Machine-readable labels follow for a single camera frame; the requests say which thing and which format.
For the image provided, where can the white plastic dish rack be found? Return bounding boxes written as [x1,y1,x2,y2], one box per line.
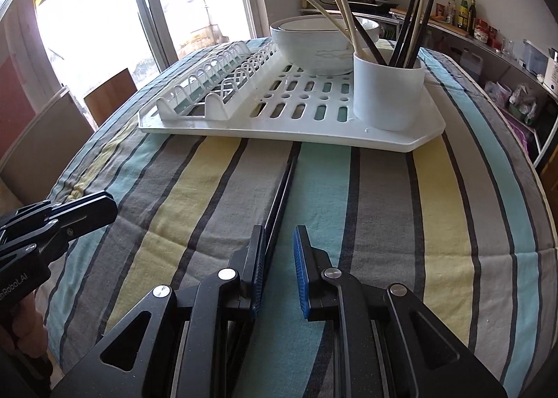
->
[138,40,447,153]

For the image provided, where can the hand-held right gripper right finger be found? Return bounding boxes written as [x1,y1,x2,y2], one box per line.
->
[292,224,509,398]

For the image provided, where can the person's left hand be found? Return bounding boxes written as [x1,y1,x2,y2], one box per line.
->
[14,292,48,354]

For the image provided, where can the clear storage container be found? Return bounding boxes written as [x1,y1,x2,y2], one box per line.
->
[521,40,549,77]

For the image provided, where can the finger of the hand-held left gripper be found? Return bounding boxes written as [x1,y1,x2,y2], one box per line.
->
[0,191,118,258]

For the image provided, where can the translucent plastic jug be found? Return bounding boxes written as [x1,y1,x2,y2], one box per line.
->
[462,52,485,81]

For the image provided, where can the white ceramic bowl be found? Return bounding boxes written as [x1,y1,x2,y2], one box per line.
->
[270,16,380,76]

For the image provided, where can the white cup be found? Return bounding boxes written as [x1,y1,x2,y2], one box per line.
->
[352,51,426,132]

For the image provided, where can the black chopstick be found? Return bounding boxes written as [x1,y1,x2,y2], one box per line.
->
[389,0,425,68]
[261,150,298,234]
[297,0,388,67]
[411,0,441,69]
[264,143,302,269]

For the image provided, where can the striped tablecloth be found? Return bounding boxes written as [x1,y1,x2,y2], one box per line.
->
[44,36,558,398]

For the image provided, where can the black induction cooker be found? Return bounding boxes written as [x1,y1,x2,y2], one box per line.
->
[344,0,399,12]

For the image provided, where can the sliding glass door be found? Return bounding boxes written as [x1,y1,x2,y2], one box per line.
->
[26,0,272,91]

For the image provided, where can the steel kitchen shelf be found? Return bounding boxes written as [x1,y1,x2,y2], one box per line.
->
[379,10,558,163]

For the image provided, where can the crumpled plastic bags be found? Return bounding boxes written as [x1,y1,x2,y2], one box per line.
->
[484,80,542,125]

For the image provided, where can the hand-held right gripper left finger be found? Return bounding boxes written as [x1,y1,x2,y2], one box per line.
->
[50,224,268,398]

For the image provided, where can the wooden chair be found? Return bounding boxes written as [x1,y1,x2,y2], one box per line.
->
[83,68,140,127]
[0,86,95,208]

